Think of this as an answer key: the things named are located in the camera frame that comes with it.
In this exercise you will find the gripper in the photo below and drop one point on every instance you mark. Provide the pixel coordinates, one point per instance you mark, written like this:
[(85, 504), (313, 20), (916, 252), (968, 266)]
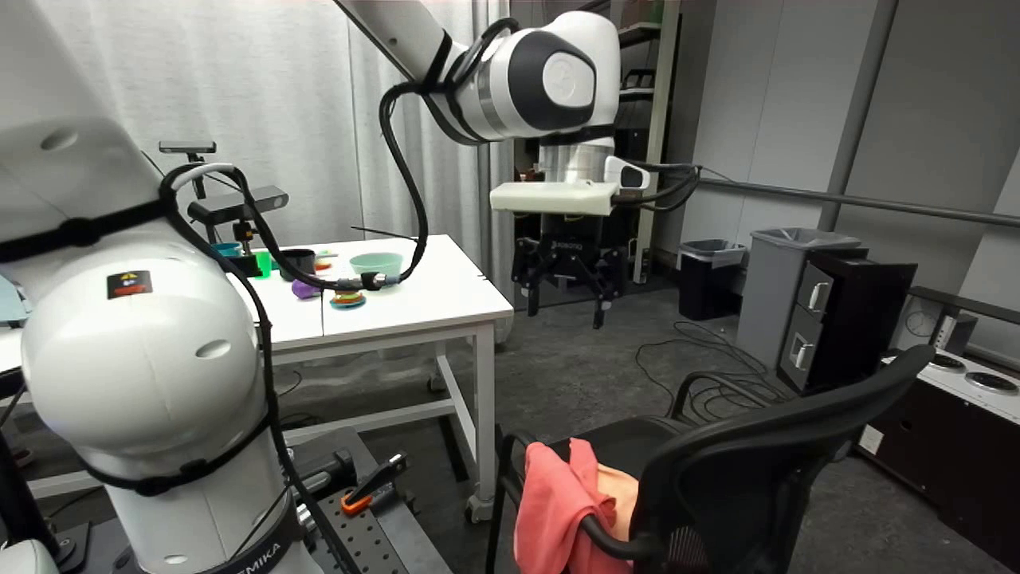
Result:
[(570, 243)]

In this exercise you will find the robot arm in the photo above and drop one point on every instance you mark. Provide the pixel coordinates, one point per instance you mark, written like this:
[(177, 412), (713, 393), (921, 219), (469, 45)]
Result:
[(135, 351)]

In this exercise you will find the orange cloth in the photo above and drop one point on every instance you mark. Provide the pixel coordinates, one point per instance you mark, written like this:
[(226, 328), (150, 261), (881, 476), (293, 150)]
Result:
[(554, 502)]

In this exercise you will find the black office chair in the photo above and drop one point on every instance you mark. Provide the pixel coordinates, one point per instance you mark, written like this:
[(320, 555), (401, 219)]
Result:
[(741, 470)]

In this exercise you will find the white table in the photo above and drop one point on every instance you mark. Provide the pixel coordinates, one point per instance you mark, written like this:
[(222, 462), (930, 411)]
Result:
[(430, 303)]

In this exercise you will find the black waste bin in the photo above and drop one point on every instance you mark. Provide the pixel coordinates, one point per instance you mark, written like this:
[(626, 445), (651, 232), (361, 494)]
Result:
[(708, 279)]

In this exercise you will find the white shelf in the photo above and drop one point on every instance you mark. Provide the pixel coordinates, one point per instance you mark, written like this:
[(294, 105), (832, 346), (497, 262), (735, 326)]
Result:
[(657, 119)]

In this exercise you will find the teal bowl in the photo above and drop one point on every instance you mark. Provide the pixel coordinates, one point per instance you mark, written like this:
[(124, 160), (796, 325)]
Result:
[(376, 263)]

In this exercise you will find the grey waste bin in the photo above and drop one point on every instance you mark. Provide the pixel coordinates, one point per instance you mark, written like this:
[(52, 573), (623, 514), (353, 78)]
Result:
[(765, 295)]

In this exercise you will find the stack of coloured plates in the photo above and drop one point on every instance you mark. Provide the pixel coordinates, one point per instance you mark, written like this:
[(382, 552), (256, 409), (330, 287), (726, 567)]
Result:
[(348, 300)]

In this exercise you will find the grey drawer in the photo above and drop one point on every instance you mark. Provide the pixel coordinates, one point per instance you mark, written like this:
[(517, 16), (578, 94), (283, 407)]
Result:
[(799, 347), (814, 292)]

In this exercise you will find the small coloured toy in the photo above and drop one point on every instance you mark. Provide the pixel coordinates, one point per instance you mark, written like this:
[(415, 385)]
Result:
[(323, 262)]

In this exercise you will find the purple toy eggplant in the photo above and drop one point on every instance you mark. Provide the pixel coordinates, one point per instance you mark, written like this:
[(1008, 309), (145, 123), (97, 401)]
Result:
[(304, 290)]

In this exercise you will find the black cup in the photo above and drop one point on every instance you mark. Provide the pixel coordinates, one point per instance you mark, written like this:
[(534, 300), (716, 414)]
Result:
[(296, 263)]

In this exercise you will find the black drawer cabinet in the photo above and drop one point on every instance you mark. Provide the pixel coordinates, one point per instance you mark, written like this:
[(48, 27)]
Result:
[(861, 319)]

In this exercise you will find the green cup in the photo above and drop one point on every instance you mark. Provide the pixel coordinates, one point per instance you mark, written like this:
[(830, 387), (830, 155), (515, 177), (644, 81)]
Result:
[(263, 265)]

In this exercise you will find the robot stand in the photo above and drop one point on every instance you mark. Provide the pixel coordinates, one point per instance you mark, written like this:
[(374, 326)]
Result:
[(374, 534)]

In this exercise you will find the white curtain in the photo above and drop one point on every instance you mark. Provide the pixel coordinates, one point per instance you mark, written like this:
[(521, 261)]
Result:
[(279, 119)]

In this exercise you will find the blue cup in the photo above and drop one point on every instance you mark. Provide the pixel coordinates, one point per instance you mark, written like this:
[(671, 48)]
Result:
[(227, 249)]

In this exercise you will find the toy stove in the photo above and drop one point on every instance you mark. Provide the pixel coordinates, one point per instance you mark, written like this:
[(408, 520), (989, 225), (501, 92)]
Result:
[(956, 446)]

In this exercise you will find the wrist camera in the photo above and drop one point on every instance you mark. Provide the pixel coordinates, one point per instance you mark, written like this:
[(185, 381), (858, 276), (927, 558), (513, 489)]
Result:
[(550, 198)]

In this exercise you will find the camera on mount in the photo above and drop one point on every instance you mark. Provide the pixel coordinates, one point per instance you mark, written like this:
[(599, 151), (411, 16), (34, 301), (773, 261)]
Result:
[(187, 147), (231, 207)]

